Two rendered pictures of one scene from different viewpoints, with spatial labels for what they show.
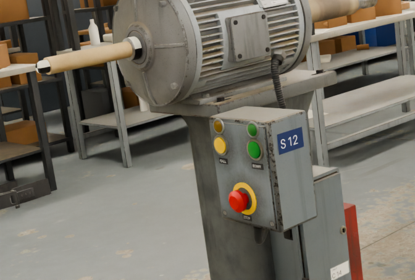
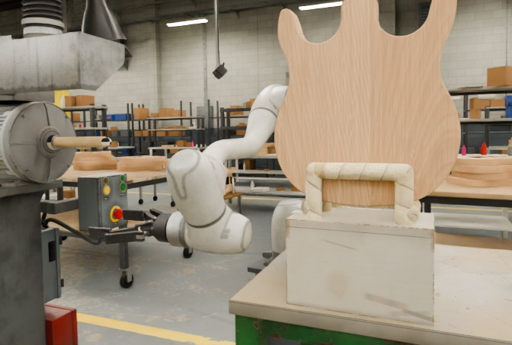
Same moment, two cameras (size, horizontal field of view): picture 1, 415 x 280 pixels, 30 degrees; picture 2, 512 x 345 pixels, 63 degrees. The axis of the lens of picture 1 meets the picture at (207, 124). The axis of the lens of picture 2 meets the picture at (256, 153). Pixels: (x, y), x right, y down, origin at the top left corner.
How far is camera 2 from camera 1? 2.26 m
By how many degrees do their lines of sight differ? 118
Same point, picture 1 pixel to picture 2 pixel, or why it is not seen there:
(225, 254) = (14, 297)
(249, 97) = not seen: hidden behind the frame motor
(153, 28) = (62, 130)
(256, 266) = (40, 287)
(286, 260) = (48, 276)
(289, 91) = not seen: hidden behind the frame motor
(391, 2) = not seen: outside the picture
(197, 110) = (47, 185)
